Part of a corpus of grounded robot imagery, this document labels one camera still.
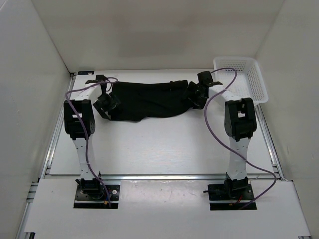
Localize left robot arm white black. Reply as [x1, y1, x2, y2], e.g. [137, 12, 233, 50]
[63, 81, 113, 205]

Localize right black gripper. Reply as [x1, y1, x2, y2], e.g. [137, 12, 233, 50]
[181, 81, 208, 110]

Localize white plastic basket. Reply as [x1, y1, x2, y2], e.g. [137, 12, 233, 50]
[213, 56, 269, 105]

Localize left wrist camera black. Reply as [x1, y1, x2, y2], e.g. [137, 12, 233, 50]
[85, 75, 109, 85]

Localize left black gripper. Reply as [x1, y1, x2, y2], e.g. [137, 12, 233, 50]
[93, 92, 122, 120]

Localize black shorts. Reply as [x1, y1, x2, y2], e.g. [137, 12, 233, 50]
[108, 80, 195, 122]

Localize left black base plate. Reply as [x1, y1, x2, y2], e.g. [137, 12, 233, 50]
[73, 185, 120, 209]

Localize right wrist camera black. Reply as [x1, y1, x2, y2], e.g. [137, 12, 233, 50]
[197, 71, 222, 87]

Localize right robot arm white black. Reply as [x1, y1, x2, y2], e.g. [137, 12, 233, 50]
[214, 90, 257, 199]

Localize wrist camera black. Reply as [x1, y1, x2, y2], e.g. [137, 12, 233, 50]
[197, 71, 222, 87]
[85, 75, 109, 85]

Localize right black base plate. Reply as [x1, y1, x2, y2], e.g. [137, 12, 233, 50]
[203, 184, 257, 211]

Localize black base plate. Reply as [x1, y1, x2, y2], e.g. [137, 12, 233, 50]
[203, 184, 257, 211]
[73, 185, 120, 209]

